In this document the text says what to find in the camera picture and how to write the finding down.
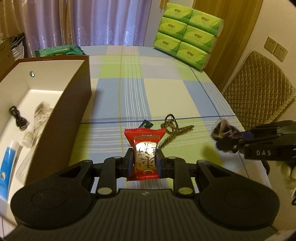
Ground dark green small tube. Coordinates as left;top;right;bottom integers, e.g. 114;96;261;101
139;120;154;128

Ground cotton swab packet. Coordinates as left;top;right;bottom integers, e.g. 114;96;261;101
33;101;53;137

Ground leopard hair claw clip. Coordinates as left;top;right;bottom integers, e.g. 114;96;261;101
158;113;195;149

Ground black usb cable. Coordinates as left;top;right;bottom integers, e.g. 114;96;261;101
9;105;30;131

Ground clear floss pick box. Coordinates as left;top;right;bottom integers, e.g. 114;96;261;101
16;147;36;184

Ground checkered tablecloth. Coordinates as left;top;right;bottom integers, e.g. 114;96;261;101
0;45;273;239

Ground brown cardboard storage box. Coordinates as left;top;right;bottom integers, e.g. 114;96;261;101
1;55;91;223

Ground blue cream tube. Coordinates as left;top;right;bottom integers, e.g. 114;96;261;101
0;141;20;201

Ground wall power socket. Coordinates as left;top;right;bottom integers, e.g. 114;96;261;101
263;37;288;62

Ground red candy packet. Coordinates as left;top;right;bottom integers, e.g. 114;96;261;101
125;128;166;181

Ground quilted chair cushion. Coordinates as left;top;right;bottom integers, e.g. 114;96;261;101
222;51;295;130

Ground person left hand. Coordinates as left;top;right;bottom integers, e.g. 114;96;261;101
275;160;295;206

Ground brown cardboard carton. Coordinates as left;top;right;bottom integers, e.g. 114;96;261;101
0;39;15;76

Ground green wet wipe packets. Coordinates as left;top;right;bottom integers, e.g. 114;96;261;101
34;45;86;57

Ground purple curtain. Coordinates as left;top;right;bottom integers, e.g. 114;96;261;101
1;0;152;57

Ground white paper bag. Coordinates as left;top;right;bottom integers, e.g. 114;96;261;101
9;33;28;61

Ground dark velvet scrunchie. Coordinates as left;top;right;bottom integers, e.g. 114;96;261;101
211;119;243;153

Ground green tissue pack stack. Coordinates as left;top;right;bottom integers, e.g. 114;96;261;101
154;3;224;70

